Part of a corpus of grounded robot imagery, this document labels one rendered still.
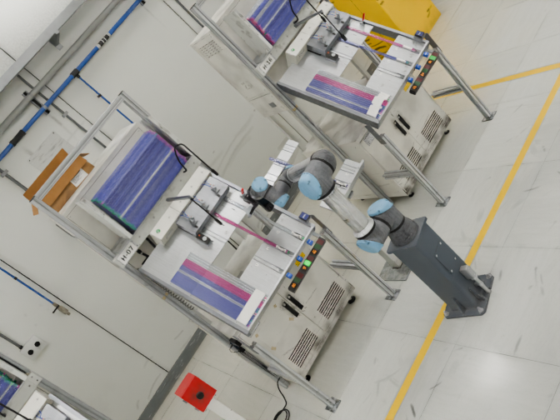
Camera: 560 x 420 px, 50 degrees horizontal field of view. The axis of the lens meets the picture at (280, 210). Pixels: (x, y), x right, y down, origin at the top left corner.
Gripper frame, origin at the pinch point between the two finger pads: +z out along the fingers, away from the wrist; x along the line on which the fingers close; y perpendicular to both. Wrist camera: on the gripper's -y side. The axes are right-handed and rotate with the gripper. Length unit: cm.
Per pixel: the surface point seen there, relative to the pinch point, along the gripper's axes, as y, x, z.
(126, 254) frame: 46, 57, 16
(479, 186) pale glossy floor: -105, -94, 17
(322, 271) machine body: -52, -4, 47
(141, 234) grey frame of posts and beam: 46, 43, 16
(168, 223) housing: 36.6, 30.5, 13.1
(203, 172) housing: 37.3, -5.4, 13.3
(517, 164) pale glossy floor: -115, -109, -2
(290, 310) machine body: -47, 28, 45
